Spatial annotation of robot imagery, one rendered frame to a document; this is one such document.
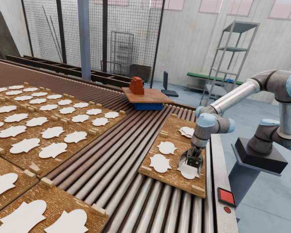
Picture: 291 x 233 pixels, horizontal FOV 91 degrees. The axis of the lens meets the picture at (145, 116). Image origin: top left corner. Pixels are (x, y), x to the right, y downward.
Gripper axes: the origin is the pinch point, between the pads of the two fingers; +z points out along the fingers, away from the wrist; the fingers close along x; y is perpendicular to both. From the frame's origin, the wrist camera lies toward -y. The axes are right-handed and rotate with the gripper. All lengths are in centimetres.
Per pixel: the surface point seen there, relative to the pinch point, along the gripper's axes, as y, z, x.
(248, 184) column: -40, 29, 52
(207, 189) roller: 6.9, 2.2, 11.1
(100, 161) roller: 16, 2, -47
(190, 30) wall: -716, -146, -91
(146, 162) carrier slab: 5.7, 0.5, -23.5
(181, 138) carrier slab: -31.0, 1.1, -7.6
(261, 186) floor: -125, 96, 116
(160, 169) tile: 8.3, -0.4, -14.8
